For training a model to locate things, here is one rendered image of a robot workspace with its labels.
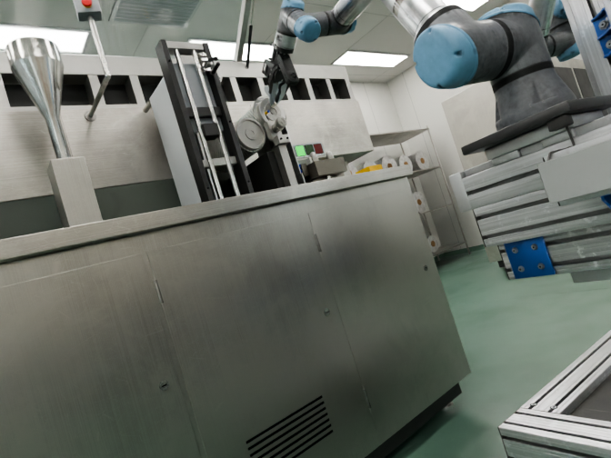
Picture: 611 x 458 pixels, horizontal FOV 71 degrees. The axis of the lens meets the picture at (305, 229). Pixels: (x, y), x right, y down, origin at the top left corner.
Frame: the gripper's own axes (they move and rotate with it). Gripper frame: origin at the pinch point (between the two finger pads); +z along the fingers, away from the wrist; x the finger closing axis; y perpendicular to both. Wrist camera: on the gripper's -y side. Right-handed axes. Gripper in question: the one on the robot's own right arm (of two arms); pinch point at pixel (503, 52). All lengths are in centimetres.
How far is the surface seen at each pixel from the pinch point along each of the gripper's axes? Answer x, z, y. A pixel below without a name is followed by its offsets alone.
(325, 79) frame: -50, 67, -41
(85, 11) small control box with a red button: -141, -25, -57
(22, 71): -163, -31, -43
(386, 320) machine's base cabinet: -96, -21, 70
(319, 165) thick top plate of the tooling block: -88, 5, 11
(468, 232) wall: 163, 419, 119
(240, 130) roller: -111, -5, -11
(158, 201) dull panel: -150, 11, -3
